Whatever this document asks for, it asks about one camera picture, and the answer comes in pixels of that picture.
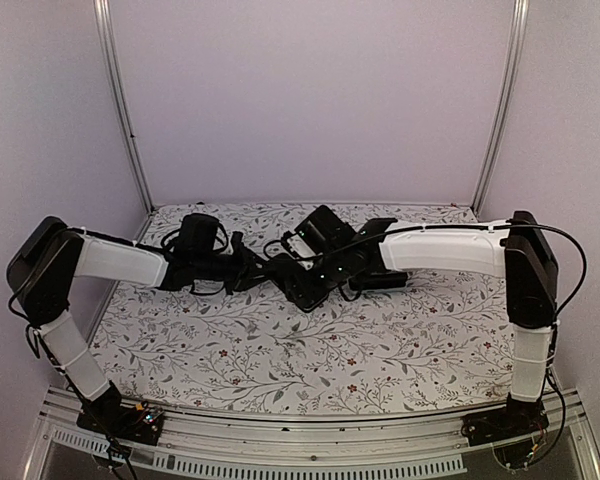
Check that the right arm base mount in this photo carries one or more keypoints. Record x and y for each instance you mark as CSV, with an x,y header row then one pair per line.
x,y
515,419

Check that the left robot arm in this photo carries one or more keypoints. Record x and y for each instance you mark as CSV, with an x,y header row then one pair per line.
x,y
42,274

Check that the aluminium frame post left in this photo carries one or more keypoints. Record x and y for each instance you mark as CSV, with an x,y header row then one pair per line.
x,y
106,35

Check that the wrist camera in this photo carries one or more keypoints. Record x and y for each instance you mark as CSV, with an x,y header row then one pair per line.
x,y
197,235
320,232

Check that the aluminium frame post right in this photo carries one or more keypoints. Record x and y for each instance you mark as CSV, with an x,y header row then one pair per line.
x,y
515,47

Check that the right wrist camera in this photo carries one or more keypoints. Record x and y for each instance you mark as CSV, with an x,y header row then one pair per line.
x,y
320,232

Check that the phone in black case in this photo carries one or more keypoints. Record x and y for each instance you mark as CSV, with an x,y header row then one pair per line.
x,y
378,281

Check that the floral table mat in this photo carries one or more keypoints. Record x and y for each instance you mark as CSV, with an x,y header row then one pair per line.
x,y
443,341

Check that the aluminium frame post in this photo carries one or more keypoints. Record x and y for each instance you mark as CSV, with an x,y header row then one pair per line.
x,y
106,35
515,47

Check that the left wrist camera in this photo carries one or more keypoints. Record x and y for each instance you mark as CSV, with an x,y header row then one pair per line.
x,y
197,235

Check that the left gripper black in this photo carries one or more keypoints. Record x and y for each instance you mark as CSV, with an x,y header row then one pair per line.
x,y
247,269

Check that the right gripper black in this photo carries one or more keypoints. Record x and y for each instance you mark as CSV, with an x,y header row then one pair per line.
x,y
303,293

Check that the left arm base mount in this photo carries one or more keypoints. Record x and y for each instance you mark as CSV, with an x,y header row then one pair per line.
x,y
140,423

